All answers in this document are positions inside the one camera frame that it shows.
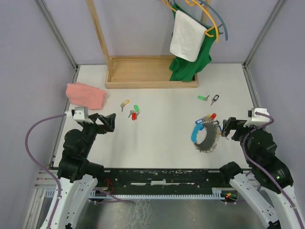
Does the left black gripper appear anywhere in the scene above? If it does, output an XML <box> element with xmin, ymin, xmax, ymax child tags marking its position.
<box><xmin>80</xmin><ymin>113</ymin><xmax>116</xmax><ymax>156</ymax></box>

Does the metal keyring band blue handle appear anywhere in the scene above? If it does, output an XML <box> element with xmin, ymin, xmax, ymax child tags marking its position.
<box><xmin>191</xmin><ymin>122</ymin><xmax>221</xmax><ymax>153</ymax></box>

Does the red tag key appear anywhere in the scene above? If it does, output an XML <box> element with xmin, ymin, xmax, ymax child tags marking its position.
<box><xmin>128</xmin><ymin>110</ymin><xmax>137</xmax><ymax>121</ymax></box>

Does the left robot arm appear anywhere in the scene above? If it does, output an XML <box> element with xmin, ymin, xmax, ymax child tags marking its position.
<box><xmin>41</xmin><ymin>113</ymin><xmax>116</xmax><ymax>229</ymax></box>

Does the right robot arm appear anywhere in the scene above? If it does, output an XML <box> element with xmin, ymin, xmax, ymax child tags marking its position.
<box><xmin>219</xmin><ymin>112</ymin><xmax>305</xmax><ymax>229</ymax></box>

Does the yellow tag key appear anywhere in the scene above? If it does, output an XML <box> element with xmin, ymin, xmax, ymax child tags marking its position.
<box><xmin>120</xmin><ymin>99</ymin><xmax>130</xmax><ymax>112</ymax></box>

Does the green tag key left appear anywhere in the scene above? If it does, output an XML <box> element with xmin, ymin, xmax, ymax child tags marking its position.
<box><xmin>133</xmin><ymin>105</ymin><xmax>140</xmax><ymax>115</ymax></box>

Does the green tag key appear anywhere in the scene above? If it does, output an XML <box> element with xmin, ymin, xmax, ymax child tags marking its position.
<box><xmin>198</xmin><ymin>95</ymin><xmax>210</xmax><ymax>101</ymax></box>
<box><xmin>133</xmin><ymin>105</ymin><xmax>140</xmax><ymax>115</ymax></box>

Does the black tag key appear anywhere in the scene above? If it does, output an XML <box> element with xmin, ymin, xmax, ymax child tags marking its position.
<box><xmin>211</xmin><ymin>94</ymin><xmax>219</xmax><ymax>105</ymax></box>

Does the green tag key right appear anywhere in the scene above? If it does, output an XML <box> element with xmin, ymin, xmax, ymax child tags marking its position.
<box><xmin>198</xmin><ymin>95</ymin><xmax>210</xmax><ymax>101</ymax></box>

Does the pink folded cloth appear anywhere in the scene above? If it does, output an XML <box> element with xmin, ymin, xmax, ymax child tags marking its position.
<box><xmin>66</xmin><ymin>82</ymin><xmax>106</xmax><ymax>110</ymax></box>

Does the green shirt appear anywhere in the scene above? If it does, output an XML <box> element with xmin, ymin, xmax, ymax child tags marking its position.
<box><xmin>169</xmin><ymin>3</ymin><xmax>216</xmax><ymax>82</ymax></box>

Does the white towel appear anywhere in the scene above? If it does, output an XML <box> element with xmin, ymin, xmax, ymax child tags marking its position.
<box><xmin>170</xmin><ymin>10</ymin><xmax>207</xmax><ymax>62</ymax></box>

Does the grey-blue hanger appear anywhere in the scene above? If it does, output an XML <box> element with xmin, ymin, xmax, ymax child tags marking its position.
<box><xmin>183</xmin><ymin>0</ymin><xmax>228</xmax><ymax>42</ymax></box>

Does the yellow hanger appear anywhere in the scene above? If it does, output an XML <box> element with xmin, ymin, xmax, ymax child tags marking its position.
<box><xmin>162</xmin><ymin>0</ymin><xmax>219</xmax><ymax>43</ymax></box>

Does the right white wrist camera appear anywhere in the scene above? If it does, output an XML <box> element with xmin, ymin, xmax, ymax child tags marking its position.
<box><xmin>244</xmin><ymin>108</ymin><xmax>270</xmax><ymax>127</ymax></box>

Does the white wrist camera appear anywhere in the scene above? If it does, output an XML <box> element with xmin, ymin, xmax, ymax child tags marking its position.
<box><xmin>244</xmin><ymin>108</ymin><xmax>270</xmax><ymax>127</ymax></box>
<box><xmin>64</xmin><ymin>107</ymin><xmax>89</xmax><ymax>122</ymax></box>

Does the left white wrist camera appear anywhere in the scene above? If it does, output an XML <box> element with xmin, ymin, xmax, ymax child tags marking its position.
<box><xmin>64</xmin><ymin>107</ymin><xmax>89</xmax><ymax>122</ymax></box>

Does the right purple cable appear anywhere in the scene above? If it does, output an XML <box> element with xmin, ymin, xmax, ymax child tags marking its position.
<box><xmin>241</xmin><ymin>112</ymin><xmax>303</xmax><ymax>229</ymax></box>

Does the purple cable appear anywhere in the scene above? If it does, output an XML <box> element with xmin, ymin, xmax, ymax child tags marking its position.
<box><xmin>241</xmin><ymin>112</ymin><xmax>303</xmax><ymax>229</ymax></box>
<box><xmin>24</xmin><ymin>114</ymin><xmax>133</xmax><ymax>229</ymax></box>

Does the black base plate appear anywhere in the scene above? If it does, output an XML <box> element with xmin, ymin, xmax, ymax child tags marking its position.
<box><xmin>97</xmin><ymin>168</ymin><xmax>232</xmax><ymax>195</ymax></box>

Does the wooden rack frame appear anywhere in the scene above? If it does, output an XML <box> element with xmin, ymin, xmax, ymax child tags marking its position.
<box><xmin>86</xmin><ymin>0</ymin><xmax>199</xmax><ymax>89</ymax></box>

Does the white cable duct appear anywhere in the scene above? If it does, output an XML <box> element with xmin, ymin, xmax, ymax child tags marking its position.
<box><xmin>45</xmin><ymin>187</ymin><xmax>239</xmax><ymax>200</ymax></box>

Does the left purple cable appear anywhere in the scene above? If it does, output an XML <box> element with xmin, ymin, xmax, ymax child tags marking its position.
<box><xmin>24</xmin><ymin>114</ymin><xmax>133</xmax><ymax>229</ymax></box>

